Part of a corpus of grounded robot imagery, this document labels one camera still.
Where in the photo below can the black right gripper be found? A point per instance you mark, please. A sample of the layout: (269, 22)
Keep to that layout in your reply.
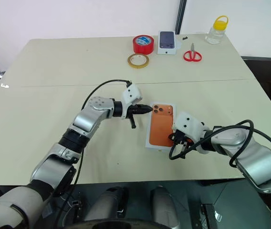
(181, 141)

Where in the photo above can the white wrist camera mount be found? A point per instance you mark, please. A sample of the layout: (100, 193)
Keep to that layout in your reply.
(187, 124)
(131, 94)

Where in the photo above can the clear jar with yellow lid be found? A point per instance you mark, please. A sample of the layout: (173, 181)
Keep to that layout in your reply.
(217, 32)

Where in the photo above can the dark vertical wall post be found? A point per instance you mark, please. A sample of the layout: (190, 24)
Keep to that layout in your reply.
(181, 16)

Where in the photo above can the red tape roll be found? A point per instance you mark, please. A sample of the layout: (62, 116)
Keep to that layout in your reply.
(143, 46)

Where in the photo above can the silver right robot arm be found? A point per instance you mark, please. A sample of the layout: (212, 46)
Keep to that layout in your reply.
(256, 157)

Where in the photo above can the white box with purple phone print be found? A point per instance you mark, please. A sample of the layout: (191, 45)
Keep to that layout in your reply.
(167, 41)

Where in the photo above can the black floor frame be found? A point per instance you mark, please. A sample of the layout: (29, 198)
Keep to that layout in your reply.
(210, 214)

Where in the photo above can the small black object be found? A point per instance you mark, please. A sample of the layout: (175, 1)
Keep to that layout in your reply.
(185, 38)

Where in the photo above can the dark grey rounded shape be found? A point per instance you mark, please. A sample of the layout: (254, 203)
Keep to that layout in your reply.
(109, 205)
(163, 207)

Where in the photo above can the yellowish clear tape roll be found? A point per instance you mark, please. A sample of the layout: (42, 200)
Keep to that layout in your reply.
(131, 62)

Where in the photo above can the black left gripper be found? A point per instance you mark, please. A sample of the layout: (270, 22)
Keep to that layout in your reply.
(133, 110)

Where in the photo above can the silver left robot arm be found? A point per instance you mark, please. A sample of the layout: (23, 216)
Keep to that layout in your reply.
(54, 164)

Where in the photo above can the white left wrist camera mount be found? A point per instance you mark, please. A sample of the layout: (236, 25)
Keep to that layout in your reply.
(131, 94)

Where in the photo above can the white phone box lid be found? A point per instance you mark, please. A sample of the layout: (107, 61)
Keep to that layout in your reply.
(160, 128)

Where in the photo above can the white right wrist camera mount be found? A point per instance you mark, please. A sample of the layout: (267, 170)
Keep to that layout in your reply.
(187, 124)

